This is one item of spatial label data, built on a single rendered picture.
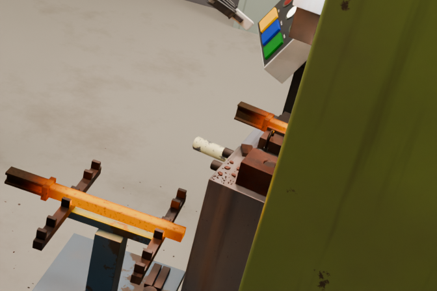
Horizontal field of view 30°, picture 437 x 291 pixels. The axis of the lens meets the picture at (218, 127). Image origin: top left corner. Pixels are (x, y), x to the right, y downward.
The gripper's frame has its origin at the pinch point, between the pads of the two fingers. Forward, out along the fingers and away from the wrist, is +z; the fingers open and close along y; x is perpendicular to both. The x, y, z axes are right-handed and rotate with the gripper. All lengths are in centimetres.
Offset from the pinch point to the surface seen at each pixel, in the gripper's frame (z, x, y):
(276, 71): 16.8, -3.5, 7.1
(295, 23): -8, 23, 54
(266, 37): 12.6, -1.5, -8.0
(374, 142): 0, 27, 103
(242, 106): 2.2, -5.1, 44.3
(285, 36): 13.3, 5.1, 0.8
